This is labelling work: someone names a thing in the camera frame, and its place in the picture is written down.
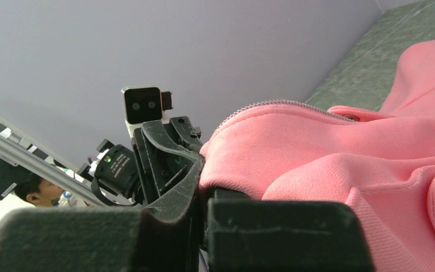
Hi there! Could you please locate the pink zip-up jacket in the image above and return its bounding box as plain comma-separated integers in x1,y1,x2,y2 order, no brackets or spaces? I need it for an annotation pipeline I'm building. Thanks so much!
199,40,435,271

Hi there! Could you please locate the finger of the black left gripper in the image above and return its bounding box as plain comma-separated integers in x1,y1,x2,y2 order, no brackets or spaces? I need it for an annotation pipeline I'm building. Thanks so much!
133,121,204,204
169,116,203,152

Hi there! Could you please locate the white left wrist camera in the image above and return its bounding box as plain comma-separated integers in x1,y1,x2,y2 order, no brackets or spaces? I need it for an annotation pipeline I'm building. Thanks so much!
121,86,173,138

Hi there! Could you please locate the aluminium frame rail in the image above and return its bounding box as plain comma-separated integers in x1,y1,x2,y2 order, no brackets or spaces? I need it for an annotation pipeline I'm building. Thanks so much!
0,135,105,207

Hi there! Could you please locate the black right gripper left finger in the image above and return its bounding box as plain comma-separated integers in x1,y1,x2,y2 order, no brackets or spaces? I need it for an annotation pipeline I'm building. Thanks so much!
0,159,207,272

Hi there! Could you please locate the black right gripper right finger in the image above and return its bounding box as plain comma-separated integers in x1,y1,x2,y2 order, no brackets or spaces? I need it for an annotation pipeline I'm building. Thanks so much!
207,189,375,271

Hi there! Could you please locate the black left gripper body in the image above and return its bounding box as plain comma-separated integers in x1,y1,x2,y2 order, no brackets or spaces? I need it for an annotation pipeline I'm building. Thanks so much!
77,139,144,206

